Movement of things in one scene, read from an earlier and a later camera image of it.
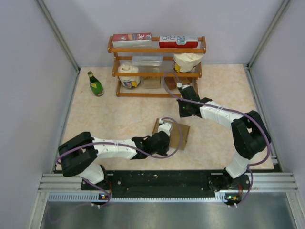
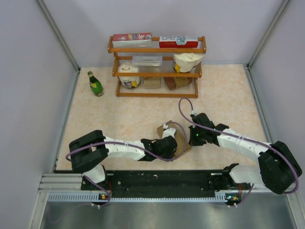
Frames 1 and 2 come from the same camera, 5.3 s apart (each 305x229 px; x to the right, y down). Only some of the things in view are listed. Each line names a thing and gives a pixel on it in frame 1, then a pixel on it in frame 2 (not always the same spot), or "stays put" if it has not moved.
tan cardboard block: (152, 82) stays put
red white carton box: (178, 41) stays put
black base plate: (133, 183) stays put
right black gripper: (182, 113) -> (192, 141)
